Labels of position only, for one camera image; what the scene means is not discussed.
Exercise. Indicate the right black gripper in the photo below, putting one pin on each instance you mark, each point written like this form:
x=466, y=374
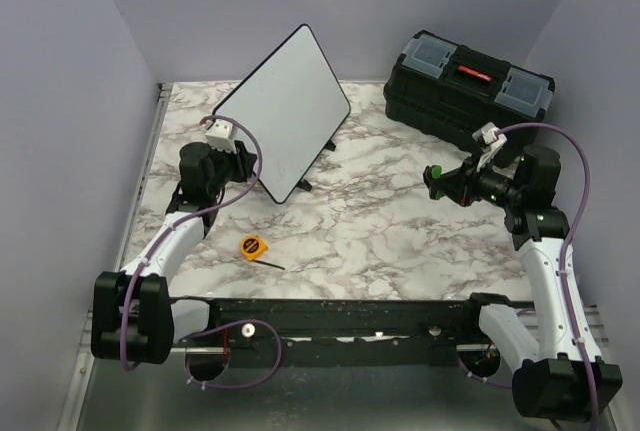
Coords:
x=466, y=179

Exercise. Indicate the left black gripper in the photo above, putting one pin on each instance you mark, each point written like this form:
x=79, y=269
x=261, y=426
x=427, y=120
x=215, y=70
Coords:
x=242, y=161

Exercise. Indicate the green black whiteboard eraser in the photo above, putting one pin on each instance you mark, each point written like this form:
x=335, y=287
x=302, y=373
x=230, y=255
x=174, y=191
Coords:
x=430, y=176

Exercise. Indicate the white whiteboard with red writing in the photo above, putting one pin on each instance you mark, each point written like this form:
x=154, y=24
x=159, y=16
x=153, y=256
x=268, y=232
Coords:
x=293, y=104

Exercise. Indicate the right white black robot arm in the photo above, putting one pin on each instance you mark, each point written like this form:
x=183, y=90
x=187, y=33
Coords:
x=558, y=374

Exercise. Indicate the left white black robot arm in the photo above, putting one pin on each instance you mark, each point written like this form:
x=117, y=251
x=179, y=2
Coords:
x=135, y=320

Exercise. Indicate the orange tape measure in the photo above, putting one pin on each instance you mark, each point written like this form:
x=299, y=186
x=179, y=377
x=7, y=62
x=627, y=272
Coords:
x=253, y=248

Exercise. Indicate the black plastic toolbox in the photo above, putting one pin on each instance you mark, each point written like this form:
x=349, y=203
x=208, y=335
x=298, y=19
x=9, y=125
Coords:
x=449, y=91

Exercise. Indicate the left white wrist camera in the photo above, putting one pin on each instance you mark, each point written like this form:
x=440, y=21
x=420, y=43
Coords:
x=220, y=134

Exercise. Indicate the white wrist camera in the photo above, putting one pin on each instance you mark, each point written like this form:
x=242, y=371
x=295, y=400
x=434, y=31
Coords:
x=491, y=139
x=220, y=134

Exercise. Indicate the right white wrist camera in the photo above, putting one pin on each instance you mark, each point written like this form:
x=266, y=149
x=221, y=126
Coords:
x=491, y=139

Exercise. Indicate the black wire easel stand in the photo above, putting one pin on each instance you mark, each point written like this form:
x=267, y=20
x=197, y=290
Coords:
x=303, y=184

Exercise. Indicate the black front mounting rail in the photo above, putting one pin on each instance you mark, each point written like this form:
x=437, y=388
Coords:
x=275, y=333

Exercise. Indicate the aluminium frame extrusion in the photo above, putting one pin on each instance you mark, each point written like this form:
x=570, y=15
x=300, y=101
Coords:
x=558, y=371

